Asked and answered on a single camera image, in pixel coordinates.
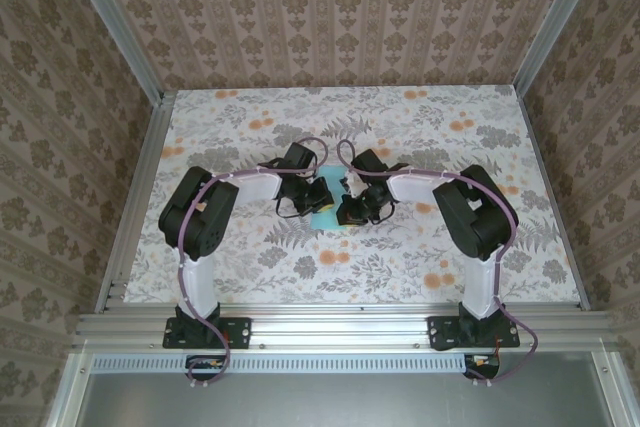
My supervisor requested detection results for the light blue paper sheet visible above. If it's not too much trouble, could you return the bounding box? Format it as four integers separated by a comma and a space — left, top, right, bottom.
308, 163, 351, 234

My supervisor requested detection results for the floral patterned table cover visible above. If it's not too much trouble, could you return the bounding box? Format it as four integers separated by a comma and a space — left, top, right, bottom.
122, 88, 584, 306

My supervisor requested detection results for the aluminium cross beam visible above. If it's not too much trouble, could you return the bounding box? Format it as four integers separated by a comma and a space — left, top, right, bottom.
72, 310, 619, 351

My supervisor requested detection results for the grey metal panel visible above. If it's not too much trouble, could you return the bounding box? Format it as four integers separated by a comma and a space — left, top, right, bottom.
74, 352, 624, 427

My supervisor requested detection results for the black connector board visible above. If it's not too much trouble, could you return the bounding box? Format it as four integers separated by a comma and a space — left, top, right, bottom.
462, 352, 502, 379
184, 354, 235, 382

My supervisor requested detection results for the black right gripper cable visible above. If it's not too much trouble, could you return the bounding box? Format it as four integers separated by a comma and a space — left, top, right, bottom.
369, 199, 399, 226

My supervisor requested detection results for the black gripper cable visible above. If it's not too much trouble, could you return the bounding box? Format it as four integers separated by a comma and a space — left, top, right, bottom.
369, 199, 399, 226
274, 195, 306, 221

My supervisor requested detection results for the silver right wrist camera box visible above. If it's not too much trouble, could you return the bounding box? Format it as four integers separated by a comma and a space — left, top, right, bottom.
342, 170, 365, 197

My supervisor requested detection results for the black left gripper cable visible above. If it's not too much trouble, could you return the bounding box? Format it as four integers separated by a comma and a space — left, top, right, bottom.
274, 195, 306, 221

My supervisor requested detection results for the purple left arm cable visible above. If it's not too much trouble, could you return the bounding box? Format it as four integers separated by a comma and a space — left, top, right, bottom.
177, 137, 330, 388

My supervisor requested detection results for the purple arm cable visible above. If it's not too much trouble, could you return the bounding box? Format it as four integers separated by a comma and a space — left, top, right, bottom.
177, 137, 330, 388
336, 139, 539, 388

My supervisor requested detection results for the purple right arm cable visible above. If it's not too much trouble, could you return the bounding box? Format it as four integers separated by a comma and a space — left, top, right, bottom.
336, 139, 539, 388

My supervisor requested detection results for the slotted grey cable duct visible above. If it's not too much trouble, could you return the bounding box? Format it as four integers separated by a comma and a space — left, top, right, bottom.
92, 352, 471, 374

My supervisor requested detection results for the aluminium table side rail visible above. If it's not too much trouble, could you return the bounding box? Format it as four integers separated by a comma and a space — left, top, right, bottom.
516, 88, 592, 312
93, 90, 177, 313

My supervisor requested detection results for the aluminium corner post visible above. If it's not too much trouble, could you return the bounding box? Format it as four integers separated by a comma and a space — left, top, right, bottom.
511, 0, 612, 98
58, 0, 167, 104

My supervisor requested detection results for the aluminium lower frame rail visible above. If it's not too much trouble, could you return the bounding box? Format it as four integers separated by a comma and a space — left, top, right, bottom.
45, 351, 94, 427
592, 350, 640, 427

